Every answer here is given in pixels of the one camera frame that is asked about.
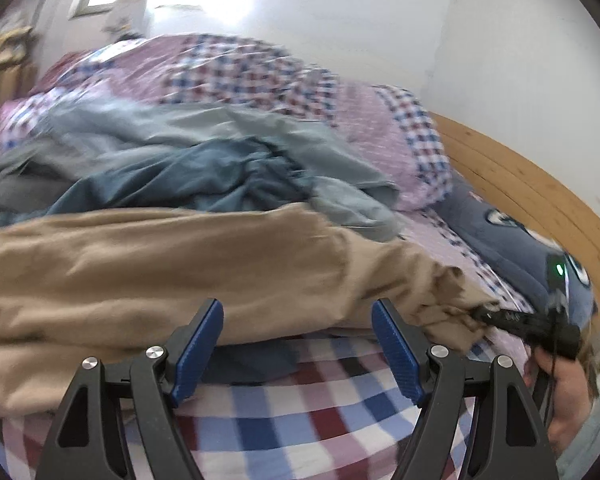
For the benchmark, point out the wooden headboard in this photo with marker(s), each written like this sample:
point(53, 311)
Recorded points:
point(530, 175)

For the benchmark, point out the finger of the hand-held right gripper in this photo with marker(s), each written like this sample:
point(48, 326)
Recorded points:
point(502, 320)

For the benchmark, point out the light blue shirt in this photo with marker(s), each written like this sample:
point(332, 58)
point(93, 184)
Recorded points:
point(290, 135)

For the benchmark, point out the person's right hand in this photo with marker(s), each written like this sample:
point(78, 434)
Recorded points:
point(570, 395)

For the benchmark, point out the dark grey shirt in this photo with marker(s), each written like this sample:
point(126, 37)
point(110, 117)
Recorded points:
point(25, 180)

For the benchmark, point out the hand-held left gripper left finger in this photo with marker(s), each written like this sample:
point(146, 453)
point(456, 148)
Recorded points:
point(200, 355)

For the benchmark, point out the purple checked quilt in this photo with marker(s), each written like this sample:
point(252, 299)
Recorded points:
point(370, 125)

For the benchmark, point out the blue plush pillow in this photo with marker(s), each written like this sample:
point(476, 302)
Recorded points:
point(500, 240)

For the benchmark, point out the tan shirt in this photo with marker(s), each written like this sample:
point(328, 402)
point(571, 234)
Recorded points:
point(155, 270)

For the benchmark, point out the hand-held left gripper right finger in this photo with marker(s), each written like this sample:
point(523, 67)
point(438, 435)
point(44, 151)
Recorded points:
point(397, 355)

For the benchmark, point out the cardboard box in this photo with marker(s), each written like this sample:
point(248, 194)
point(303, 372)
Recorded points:
point(10, 60)

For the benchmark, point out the teal shirt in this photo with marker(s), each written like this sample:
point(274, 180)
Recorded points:
point(205, 170)

